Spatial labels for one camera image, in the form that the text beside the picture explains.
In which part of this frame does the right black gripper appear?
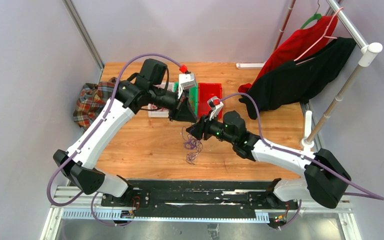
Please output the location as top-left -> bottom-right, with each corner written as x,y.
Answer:
186,110 -> 236,145

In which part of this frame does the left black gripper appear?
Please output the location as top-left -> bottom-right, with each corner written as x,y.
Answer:
150,84 -> 198,123

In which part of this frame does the orange cable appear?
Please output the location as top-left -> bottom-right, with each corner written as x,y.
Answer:
186,87 -> 198,107

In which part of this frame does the red cable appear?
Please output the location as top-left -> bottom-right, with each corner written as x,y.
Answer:
150,84 -> 175,114

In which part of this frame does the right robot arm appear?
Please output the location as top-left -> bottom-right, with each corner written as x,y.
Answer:
186,110 -> 351,209

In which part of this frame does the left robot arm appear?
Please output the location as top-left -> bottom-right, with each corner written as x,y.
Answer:
53,58 -> 197,207

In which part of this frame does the green plastic bin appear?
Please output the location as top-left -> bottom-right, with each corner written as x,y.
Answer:
173,82 -> 199,115

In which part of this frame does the white plastic bin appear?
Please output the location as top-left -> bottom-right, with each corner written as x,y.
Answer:
147,82 -> 175,118

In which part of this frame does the red plastic bin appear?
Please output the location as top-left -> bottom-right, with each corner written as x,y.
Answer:
197,82 -> 223,118

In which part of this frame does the white plastic strip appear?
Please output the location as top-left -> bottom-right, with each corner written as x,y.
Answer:
235,62 -> 265,70

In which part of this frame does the plaid flannel shirt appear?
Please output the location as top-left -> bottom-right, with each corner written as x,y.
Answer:
72,77 -> 116,131

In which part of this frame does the black shirt on hanger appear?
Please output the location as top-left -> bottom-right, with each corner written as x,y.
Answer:
238,37 -> 356,120

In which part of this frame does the red shirt on hanger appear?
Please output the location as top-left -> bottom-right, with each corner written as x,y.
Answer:
238,15 -> 338,93

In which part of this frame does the pink hanger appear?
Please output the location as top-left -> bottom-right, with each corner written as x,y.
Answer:
293,7 -> 343,62

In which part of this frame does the green hanger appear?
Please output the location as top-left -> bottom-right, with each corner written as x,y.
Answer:
300,0 -> 323,30

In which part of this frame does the metal clothes rack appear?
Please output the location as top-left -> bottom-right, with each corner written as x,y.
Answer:
264,0 -> 384,153

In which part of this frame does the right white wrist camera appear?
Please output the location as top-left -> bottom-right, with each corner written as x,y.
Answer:
207,96 -> 224,121

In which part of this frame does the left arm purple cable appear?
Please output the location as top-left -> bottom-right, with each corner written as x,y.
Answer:
46,53 -> 188,227

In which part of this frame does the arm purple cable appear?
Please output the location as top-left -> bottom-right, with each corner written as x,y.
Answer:
216,92 -> 384,230
46,53 -> 188,227

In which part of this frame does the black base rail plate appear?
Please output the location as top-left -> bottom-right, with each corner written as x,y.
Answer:
100,179 -> 298,219

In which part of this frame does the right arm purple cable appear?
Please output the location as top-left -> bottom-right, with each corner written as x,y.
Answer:
216,92 -> 384,230

